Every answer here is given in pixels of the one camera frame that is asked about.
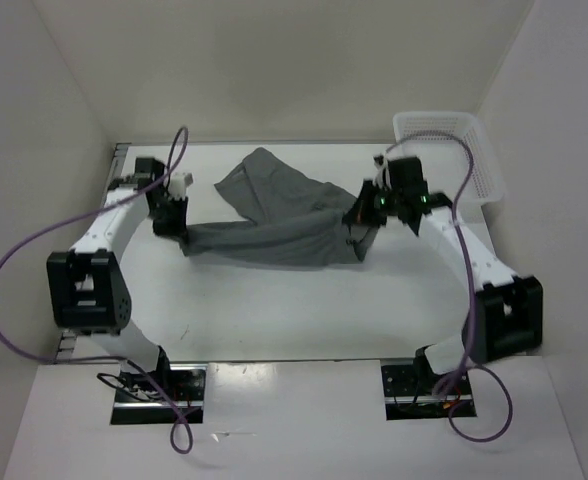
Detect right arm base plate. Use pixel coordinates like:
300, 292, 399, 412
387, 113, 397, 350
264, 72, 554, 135
380, 359, 477, 421

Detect grey shorts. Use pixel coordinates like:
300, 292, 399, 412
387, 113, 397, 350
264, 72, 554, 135
180, 148, 379, 268

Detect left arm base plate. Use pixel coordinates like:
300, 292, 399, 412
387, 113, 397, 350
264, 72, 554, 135
97, 363, 208, 426

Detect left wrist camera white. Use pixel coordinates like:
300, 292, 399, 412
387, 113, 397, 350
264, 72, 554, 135
166, 172, 194, 201

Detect aluminium table frame rail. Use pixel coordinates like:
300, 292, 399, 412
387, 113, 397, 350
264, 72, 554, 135
55, 143, 130, 363

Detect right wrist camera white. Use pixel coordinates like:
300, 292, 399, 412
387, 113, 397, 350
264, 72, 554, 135
373, 154, 392, 190

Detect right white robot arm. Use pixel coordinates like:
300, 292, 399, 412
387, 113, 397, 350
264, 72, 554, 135
343, 155, 543, 393

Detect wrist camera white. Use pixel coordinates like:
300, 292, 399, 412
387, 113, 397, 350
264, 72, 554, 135
373, 154, 392, 190
166, 172, 194, 201

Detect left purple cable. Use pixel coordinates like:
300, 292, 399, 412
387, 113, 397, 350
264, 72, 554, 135
0, 125, 195, 454

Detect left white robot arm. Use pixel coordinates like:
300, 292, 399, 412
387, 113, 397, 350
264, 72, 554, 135
46, 157, 193, 400

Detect white plastic basket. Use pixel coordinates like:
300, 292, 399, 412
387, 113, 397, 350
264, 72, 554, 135
392, 111, 505, 205

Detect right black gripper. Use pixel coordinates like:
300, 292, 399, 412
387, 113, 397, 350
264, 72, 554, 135
343, 177, 403, 226

